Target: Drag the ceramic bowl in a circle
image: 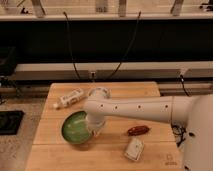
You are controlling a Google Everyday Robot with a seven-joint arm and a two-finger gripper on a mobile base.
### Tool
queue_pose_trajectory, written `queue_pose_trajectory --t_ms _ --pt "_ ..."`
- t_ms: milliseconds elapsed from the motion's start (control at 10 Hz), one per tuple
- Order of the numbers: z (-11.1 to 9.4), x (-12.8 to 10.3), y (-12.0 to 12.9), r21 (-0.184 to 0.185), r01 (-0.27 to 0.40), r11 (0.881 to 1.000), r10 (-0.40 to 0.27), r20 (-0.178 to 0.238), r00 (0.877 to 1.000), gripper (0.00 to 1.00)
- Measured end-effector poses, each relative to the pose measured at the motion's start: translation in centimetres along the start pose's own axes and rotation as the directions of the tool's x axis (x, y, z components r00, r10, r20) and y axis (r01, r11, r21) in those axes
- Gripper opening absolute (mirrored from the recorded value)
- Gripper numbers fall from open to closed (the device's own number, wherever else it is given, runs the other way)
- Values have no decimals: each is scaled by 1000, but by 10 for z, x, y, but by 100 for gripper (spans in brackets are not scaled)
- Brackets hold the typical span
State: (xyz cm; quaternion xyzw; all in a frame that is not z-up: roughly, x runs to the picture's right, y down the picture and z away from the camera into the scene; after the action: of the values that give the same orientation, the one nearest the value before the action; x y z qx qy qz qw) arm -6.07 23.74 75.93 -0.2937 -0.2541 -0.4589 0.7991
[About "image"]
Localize black floor mat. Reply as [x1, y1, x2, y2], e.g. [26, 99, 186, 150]
[0, 110, 24, 135]

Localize green ceramic bowl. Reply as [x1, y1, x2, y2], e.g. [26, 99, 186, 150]
[61, 111, 93, 145]

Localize black cable left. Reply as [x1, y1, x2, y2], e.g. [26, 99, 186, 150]
[62, 11, 82, 81]

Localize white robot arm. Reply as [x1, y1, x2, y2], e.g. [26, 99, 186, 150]
[84, 94, 213, 171]

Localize white wall outlet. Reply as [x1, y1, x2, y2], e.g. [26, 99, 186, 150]
[88, 71, 96, 80]

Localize brown sausage toy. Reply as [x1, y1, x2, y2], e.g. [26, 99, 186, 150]
[127, 126, 150, 136]

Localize black cables near robot base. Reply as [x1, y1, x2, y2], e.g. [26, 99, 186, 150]
[171, 123, 187, 148]

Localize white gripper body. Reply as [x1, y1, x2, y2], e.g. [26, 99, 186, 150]
[86, 114, 105, 136]

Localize white plastic bottle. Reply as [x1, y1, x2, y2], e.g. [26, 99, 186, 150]
[53, 88, 84, 109]

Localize black cable at right outlet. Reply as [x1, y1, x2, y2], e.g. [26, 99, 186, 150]
[179, 73, 192, 98]

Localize clear glass jar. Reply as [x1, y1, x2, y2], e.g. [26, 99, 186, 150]
[89, 87, 110, 99]

